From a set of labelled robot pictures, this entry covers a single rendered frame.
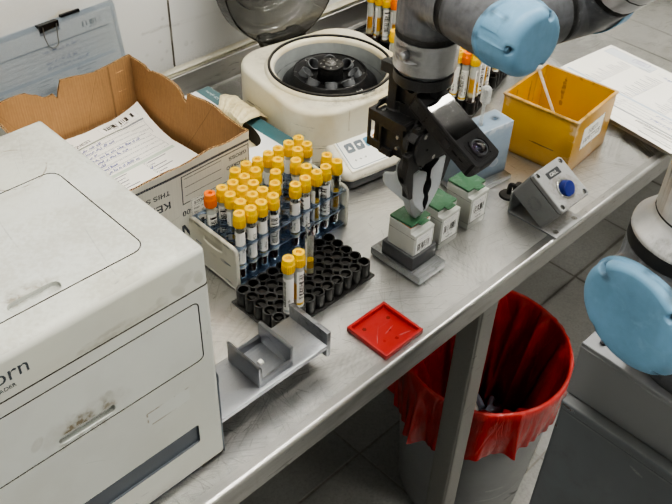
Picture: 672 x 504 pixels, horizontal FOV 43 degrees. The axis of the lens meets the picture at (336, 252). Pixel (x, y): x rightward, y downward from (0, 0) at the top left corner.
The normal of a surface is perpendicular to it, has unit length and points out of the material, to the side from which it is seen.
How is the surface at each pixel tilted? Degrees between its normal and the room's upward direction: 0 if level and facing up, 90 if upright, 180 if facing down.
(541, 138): 90
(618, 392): 90
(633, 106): 0
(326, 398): 0
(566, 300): 0
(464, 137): 28
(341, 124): 90
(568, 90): 90
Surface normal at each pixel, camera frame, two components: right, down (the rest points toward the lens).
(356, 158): 0.28, -0.45
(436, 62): 0.23, 0.65
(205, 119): -0.65, 0.40
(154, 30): 0.70, 0.48
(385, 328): 0.03, -0.76
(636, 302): -0.82, 0.42
